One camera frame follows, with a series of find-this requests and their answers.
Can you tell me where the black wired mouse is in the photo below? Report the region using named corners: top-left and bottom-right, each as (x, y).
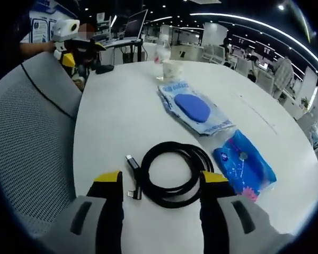
top-left (95, 65), bottom-right (115, 75)

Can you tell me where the open laptop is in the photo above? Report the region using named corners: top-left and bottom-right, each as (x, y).
top-left (123, 9), bottom-right (149, 43)

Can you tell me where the white office chair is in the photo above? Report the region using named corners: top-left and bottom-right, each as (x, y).
top-left (235, 57), bottom-right (251, 78)

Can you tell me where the white standing desk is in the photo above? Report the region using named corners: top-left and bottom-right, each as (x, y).
top-left (100, 37), bottom-right (145, 66)

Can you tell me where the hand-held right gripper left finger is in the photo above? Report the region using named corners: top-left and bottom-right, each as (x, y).
top-left (42, 171), bottom-right (125, 254)

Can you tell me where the blue tissue packet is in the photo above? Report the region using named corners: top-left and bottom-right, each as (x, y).
top-left (213, 129), bottom-right (278, 203)

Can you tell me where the white paper cup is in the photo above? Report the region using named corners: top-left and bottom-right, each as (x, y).
top-left (162, 60), bottom-right (183, 81)

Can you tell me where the grey mesh office chair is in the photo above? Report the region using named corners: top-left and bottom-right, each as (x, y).
top-left (0, 51), bottom-right (83, 239)

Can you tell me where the curved ceiling light strip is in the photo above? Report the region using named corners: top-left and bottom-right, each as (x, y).
top-left (189, 12), bottom-right (318, 74)

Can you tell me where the clear bag with blue pad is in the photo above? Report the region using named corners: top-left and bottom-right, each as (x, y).
top-left (156, 79), bottom-right (236, 137)

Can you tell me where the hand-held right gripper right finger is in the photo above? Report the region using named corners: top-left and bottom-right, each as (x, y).
top-left (200, 170), bottom-right (295, 254)

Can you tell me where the clear plastic water bottle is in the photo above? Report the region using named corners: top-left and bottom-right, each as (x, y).
top-left (153, 39), bottom-right (172, 80)

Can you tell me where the black tape roll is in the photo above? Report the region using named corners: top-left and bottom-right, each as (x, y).
top-left (126, 141), bottom-right (216, 210)

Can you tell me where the blue wall poster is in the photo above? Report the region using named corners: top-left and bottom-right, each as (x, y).
top-left (29, 7), bottom-right (57, 43)

